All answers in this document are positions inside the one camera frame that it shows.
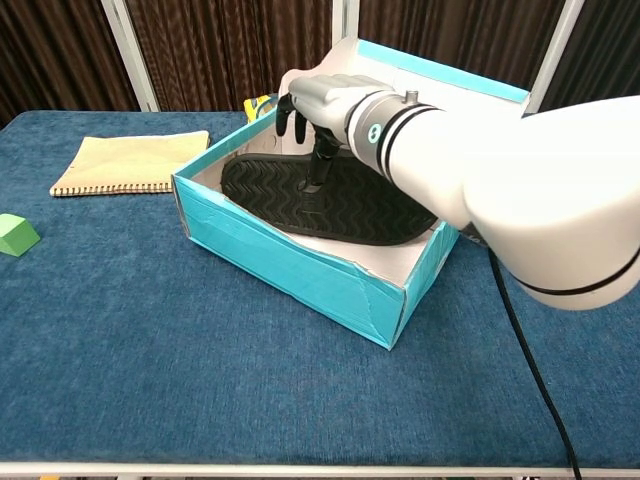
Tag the white partition frame post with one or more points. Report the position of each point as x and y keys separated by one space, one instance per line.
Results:
x=345 y=22
x=560 y=45
x=130 y=55

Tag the black sandal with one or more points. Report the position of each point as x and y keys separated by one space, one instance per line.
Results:
x=360 y=215

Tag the green block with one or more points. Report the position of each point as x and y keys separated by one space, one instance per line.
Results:
x=17 y=237

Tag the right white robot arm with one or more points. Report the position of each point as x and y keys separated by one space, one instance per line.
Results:
x=500 y=175

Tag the light blue shoe box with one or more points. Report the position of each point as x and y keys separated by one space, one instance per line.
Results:
x=280 y=260

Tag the dark blue table mat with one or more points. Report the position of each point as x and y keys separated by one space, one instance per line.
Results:
x=150 y=350

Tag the dark brown ribbed partition panel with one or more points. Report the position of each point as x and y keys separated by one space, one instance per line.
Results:
x=450 y=25
x=610 y=50
x=235 y=50
x=50 y=50

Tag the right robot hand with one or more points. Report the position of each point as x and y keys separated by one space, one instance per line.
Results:
x=330 y=100

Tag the yellow snack bag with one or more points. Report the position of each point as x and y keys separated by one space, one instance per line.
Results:
x=257 y=107

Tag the brown spiral notebook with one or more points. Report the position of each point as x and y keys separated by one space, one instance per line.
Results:
x=135 y=160

